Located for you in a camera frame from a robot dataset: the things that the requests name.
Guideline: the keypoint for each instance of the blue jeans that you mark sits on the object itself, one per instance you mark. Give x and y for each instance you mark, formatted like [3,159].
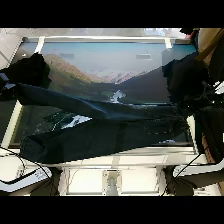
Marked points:
[100,133]

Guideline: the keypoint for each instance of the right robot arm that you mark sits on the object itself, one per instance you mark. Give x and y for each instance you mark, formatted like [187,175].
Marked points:
[200,171]

